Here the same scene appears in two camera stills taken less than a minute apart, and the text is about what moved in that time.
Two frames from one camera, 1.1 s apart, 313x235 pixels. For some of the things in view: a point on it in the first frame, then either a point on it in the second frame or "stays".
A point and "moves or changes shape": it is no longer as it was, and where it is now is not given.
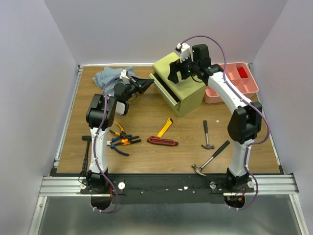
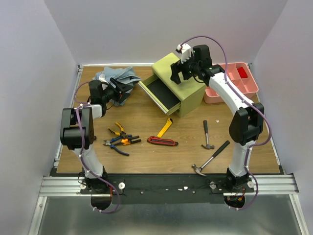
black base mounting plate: [167, 189] stays
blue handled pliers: [108, 143] stays
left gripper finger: [145, 83] -> [124, 95]
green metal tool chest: [188, 95] moves or changes shape
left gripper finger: [136, 78] -> [120, 84]
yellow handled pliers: [122, 133] stays
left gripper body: [132, 88] -> [114, 93]
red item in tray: [242, 73] stays
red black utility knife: [155, 140] stays
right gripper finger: [174, 67] stays
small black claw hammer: [205, 125] stays
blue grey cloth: [107, 80] stays
